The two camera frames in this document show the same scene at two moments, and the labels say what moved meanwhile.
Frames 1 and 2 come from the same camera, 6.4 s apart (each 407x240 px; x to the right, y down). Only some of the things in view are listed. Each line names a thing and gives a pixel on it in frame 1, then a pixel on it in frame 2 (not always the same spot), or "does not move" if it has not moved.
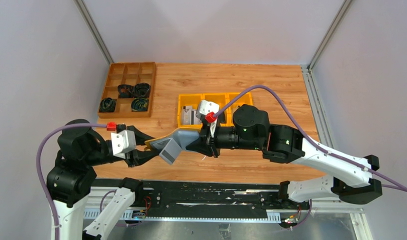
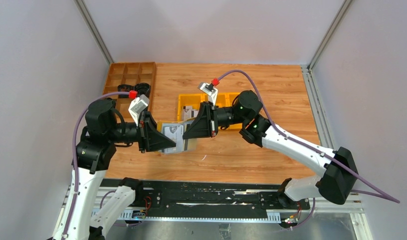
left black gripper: x=138 y=156 to x=149 y=137
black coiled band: x=142 y=90 does not move
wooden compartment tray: x=128 y=73 does not move
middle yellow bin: x=220 y=98 does not move
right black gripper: x=206 y=145 to x=205 y=124
